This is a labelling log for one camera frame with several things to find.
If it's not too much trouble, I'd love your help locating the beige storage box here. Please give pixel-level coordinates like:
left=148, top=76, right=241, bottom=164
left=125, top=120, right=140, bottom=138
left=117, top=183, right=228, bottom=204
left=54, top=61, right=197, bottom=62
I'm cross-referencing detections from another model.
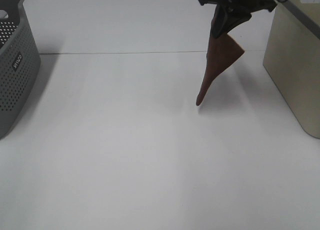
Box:
left=263, top=0, right=320, bottom=138

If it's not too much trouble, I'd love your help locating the brown towel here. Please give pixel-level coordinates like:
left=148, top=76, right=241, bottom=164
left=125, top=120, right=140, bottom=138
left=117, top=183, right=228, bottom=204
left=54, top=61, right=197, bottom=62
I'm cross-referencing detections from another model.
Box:
left=196, top=33, right=245, bottom=106

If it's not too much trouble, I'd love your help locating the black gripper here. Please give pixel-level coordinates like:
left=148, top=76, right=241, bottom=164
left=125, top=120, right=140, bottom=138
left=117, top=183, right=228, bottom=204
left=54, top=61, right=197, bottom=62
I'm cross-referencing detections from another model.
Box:
left=198, top=0, right=277, bottom=38

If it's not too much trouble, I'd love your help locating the grey perforated plastic basket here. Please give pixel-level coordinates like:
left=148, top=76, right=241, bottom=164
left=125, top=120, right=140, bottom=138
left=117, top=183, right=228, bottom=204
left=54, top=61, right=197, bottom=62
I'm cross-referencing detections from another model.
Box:
left=0, top=0, right=41, bottom=138

